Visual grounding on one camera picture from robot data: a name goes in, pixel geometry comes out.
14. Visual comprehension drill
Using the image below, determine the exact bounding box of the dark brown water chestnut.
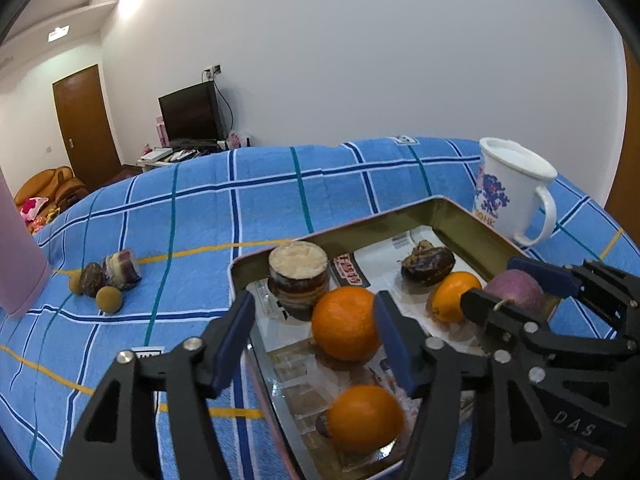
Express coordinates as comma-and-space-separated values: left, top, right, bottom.
401, 240, 456, 288
80, 262, 107, 297

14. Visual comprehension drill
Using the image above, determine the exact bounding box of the layered cake cup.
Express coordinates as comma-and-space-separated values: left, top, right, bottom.
268, 241, 331, 311

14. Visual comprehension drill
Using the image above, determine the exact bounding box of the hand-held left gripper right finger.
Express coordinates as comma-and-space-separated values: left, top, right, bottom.
372, 290, 561, 480

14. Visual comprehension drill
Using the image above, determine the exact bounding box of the pink thermos bottle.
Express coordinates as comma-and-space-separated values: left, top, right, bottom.
0, 167, 53, 320

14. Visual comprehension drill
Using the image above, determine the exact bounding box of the white television stand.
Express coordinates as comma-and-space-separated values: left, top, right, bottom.
137, 145, 251, 168

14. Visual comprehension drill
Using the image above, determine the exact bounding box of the rectangular metal tin tray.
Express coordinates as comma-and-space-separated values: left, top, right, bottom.
230, 197, 561, 480

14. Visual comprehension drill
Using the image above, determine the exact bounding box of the person's right hand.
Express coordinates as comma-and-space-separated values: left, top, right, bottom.
570, 447, 603, 478

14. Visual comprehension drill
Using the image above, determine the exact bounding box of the brown wooden door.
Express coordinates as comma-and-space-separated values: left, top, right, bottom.
52, 64, 122, 188

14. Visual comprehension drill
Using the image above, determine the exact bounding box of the black television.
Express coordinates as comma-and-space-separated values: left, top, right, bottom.
158, 81, 225, 143

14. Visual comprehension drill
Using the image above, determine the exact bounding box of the blue plaid blanket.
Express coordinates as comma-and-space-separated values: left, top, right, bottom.
0, 136, 626, 480

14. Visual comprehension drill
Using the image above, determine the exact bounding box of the white mug with blue print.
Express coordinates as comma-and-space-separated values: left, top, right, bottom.
472, 137, 558, 247

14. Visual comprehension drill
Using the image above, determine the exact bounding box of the orange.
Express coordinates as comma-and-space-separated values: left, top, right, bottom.
327, 385, 406, 453
431, 271, 483, 323
311, 286, 383, 362

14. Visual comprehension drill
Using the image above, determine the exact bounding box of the small cake slice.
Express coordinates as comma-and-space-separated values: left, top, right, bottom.
102, 248, 142, 291

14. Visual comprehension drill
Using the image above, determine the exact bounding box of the pink floral cushion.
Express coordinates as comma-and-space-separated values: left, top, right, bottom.
20, 197, 51, 221

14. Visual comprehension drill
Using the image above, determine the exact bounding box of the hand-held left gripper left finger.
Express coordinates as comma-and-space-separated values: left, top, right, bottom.
55, 290, 257, 480

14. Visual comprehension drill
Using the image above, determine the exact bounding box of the purple turnip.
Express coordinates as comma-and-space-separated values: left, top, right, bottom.
482, 269, 548, 321

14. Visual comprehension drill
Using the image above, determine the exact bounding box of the orange sofa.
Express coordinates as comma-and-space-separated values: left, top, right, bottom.
14, 166, 88, 213

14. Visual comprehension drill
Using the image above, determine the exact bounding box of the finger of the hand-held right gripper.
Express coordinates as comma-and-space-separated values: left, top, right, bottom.
506, 256, 640, 321
460, 288, 552, 357

